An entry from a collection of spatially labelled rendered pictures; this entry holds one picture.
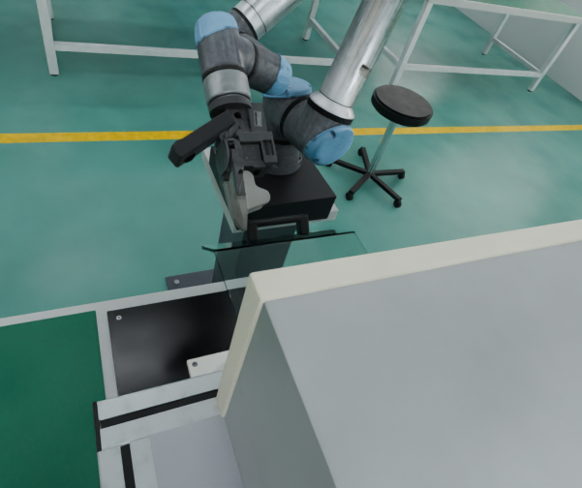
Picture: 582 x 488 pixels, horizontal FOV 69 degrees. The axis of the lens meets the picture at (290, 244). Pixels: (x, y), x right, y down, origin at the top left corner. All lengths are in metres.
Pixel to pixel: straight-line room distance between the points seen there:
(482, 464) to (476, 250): 0.17
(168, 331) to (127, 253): 1.15
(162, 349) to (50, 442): 0.22
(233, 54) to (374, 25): 0.33
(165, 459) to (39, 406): 0.46
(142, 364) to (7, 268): 1.25
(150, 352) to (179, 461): 0.45
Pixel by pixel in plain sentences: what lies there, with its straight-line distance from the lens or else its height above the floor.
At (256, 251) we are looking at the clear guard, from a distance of 0.63.
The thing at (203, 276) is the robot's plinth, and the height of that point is 0.02.
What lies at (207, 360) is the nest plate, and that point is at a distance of 0.84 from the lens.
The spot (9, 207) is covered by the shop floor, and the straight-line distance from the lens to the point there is 2.26.
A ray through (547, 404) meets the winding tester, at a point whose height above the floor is 1.32.
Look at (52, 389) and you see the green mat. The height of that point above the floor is 0.75.
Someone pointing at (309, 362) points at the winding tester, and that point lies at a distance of 0.25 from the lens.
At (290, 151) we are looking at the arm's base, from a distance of 1.15.
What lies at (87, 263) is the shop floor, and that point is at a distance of 1.98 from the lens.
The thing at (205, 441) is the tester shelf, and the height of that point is 1.11.
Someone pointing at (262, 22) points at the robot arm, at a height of 1.21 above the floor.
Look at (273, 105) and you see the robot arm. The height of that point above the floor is 1.01.
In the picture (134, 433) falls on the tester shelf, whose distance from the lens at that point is 0.44.
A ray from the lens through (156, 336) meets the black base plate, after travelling 0.87.
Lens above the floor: 1.53
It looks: 46 degrees down
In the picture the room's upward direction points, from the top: 20 degrees clockwise
